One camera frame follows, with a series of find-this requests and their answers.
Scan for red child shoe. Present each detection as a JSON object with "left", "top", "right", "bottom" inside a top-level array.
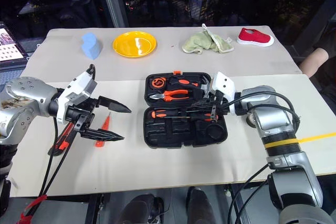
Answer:
[{"left": 236, "top": 27, "right": 275, "bottom": 48}]

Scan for black table frame leg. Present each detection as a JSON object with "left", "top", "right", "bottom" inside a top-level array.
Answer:
[
  {"left": 224, "top": 184, "right": 253, "bottom": 224},
  {"left": 85, "top": 194, "right": 106, "bottom": 224}
]

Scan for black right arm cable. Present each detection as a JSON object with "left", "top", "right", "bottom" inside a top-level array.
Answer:
[{"left": 223, "top": 91, "right": 301, "bottom": 224}]

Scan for yellow tape strip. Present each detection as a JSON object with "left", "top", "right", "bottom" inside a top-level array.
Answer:
[{"left": 296, "top": 131, "right": 336, "bottom": 144}]

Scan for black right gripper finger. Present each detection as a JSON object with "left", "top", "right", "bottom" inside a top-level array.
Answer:
[
  {"left": 194, "top": 89, "right": 212, "bottom": 103},
  {"left": 196, "top": 119, "right": 217, "bottom": 131}
]

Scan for dark rounded shape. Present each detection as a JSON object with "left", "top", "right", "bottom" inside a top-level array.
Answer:
[
  {"left": 119, "top": 194, "right": 165, "bottom": 224},
  {"left": 186, "top": 186, "right": 219, "bottom": 224}
]

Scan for long orange black screwdriver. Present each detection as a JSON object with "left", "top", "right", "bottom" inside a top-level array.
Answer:
[{"left": 151, "top": 110, "right": 193, "bottom": 120}]

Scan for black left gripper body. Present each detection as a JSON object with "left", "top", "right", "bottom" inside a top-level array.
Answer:
[{"left": 65, "top": 98, "right": 100, "bottom": 134}]

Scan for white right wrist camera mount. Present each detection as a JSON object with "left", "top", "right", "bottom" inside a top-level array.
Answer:
[{"left": 211, "top": 71, "right": 237, "bottom": 102}]

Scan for short orange black screwdriver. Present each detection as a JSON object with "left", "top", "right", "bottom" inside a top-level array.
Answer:
[{"left": 183, "top": 112, "right": 216, "bottom": 123}]

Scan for grey tape roll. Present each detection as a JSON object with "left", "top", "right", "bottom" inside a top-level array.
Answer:
[{"left": 244, "top": 112, "right": 257, "bottom": 128}]

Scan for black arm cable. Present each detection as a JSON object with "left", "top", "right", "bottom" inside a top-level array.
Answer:
[
  {"left": 26, "top": 63, "right": 97, "bottom": 218},
  {"left": 223, "top": 91, "right": 301, "bottom": 224}
]

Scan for black handled claw hammer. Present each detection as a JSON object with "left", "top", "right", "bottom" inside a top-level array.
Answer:
[{"left": 193, "top": 74, "right": 214, "bottom": 102}]

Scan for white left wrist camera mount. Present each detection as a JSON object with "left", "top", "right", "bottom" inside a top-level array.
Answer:
[{"left": 56, "top": 70, "right": 98, "bottom": 125}]

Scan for red tie on cable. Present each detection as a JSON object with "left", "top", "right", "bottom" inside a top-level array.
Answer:
[{"left": 17, "top": 194, "right": 48, "bottom": 224}]

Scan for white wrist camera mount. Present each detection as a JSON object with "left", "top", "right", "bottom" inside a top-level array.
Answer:
[
  {"left": 211, "top": 71, "right": 237, "bottom": 102},
  {"left": 56, "top": 70, "right": 98, "bottom": 125}
]

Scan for orange black utility knife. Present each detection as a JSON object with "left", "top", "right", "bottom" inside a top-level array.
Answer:
[{"left": 48, "top": 122, "right": 77, "bottom": 156}]

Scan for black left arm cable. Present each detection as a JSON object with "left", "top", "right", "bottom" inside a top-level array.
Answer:
[{"left": 26, "top": 63, "right": 97, "bottom": 218}]

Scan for tablet screen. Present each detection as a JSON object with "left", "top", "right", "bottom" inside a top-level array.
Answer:
[{"left": 0, "top": 20, "right": 29, "bottom": 63}]

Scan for blue foam block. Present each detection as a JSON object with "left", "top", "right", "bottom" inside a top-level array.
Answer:
[{"left": 80, "top": 32, "right": 103, "bottom": 61}]

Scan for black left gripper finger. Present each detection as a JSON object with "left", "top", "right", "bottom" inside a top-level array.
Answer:
[
  {"left": 80, "top": 128, "right": 125, "bottom": 142},
  {"left": 98, "top": 97, "right": 132, "bottom": 114}
]

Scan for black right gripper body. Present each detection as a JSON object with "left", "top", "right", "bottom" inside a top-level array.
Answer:
[{"left": 207, "top": 90, "right": 233, "bottom": 124}]

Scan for yellow plastic plate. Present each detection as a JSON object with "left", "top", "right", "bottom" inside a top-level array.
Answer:
[{"left": 112, "top": 31, "right": 158, "bottom": 58}]

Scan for orange handled pliers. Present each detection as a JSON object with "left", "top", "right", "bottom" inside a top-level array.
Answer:
[{"left": 147, "top": 89, "right": 190, "bottom": 103}]

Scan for black plastic tool case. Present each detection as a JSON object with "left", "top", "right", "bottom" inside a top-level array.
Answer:
[{"left": 143, "top": 70, "right": 228, "bottom": 149}]

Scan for grey side table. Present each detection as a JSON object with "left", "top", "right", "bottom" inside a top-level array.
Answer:
[{"left": 0, "top": 57, "right": 29, "bottom": 86}]

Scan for green cloth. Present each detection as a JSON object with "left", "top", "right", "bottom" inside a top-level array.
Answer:
[{"left": 182, "top": 23, "right": 235, "bottom": 54}]

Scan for orange black tape measure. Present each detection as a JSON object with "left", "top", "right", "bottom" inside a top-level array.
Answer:
[{"left": 151, "top": 76, "right": 168, "bottom": 89}]

